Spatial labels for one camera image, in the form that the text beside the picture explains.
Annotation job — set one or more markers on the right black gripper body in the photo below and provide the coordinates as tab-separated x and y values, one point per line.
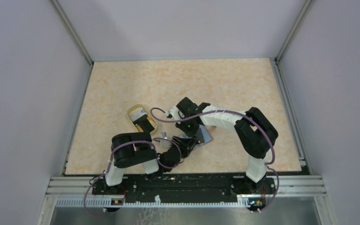
188	126

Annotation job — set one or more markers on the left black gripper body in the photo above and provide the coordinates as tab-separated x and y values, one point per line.
175	146

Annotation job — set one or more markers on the brown leather card holder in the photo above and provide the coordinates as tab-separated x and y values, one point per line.
202	136

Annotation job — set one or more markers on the beige oval card tray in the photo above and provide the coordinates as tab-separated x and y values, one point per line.
149	117

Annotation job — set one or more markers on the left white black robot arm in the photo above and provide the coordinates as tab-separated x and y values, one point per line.
156	155

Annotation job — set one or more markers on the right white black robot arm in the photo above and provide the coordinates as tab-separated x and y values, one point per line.
256	134

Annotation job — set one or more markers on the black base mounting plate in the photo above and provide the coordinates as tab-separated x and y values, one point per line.
185	187

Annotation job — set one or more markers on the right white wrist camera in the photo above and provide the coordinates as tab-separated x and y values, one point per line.
173	113

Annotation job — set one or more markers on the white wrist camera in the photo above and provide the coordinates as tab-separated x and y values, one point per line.
173	113
164	141

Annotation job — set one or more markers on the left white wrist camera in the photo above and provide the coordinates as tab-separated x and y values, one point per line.
164	141

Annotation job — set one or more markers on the white slotted cable duct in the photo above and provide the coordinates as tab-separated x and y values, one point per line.
107	202

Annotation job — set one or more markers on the aluminium frame rail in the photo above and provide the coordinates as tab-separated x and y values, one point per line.
289	186

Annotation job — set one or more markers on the right aluminium corner post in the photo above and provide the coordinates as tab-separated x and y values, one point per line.
294	29

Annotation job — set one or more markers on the aluminium corner post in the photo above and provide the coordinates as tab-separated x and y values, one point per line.
71	31
294	29

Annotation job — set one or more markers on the left aluminium corner post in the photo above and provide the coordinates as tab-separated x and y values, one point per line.
71	31

